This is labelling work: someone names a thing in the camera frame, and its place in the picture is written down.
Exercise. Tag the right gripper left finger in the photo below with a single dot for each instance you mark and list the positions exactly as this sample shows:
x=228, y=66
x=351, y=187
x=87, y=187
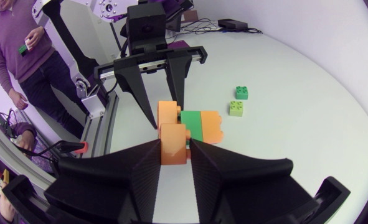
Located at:
x=109, y=183

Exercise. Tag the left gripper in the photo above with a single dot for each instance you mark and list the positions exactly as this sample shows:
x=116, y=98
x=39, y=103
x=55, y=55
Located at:
x=148, y=46

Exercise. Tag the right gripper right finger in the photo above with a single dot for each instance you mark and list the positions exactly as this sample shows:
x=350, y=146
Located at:
x=243, y=186

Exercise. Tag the orange toy brick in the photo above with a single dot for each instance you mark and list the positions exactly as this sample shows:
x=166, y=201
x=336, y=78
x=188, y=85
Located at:
x=211, y=127
x=167, y=112
x=172, y=144

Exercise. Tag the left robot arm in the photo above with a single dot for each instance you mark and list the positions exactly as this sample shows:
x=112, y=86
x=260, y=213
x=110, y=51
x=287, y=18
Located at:
x=84, y=67

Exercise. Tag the light green toy brick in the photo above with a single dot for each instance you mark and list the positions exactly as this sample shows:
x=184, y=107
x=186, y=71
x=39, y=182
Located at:
x=236, y=109

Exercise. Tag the person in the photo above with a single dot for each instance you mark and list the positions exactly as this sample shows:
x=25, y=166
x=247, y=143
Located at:
x=25, y=138
x=15, y=40

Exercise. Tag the black power brick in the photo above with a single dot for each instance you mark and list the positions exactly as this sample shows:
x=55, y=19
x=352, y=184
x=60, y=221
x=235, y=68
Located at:
x=232, y=24

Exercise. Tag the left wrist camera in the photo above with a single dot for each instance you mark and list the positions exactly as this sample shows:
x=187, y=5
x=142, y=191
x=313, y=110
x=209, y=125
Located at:
x=146, y=23

